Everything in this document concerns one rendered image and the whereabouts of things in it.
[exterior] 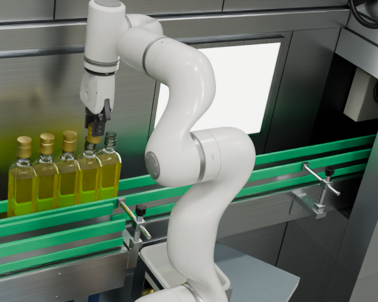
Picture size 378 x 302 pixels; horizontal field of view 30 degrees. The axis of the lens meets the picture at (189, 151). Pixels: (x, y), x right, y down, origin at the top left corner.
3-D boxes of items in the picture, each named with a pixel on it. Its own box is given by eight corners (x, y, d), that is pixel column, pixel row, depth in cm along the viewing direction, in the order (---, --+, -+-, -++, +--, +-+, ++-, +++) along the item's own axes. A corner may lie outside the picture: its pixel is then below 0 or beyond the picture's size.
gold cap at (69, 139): (72, 144, 180) (74, 129, 178) (78, 151, 177) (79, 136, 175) (59, 145, 178) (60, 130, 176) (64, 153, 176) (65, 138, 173)
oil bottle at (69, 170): (68, 217, 193) (74, 150, 182) (75, 229, 189) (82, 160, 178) (48, 221, 190) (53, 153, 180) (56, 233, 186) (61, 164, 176)
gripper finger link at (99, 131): (93, 111, 172) (90, 135, 175) (98, 117, 170) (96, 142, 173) (105, 110, 174) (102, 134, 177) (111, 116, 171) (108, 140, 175)
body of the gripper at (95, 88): (77, 56, 170) (74, 98, 175) (95, 74, 163) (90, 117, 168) (106, 54, 174) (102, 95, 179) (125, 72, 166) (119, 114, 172)
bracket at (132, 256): (122, 245, 197) (125, 225, 193) (138, 266, 190) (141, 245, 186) (111, 248, 195) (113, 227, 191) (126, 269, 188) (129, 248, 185)
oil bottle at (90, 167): (87, 214, 196) (95, 147, 185) (96, 225, 192) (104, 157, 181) (68, 217, 193) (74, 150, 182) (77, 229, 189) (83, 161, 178)
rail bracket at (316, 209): (297, 208, 232) (313, 149, 221) (330, 238, 221) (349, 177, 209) (285, 211, 230) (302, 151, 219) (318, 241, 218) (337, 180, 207)
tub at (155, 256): (186, 259, 205) (191, 235, 201) (228, 310, 189) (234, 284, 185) (132, 272, 196) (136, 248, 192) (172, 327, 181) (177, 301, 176)
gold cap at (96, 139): (97, 136, 181) (98, 120, 178) (102, 142, 178) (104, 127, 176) (84, 138, 179) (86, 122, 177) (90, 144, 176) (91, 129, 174)
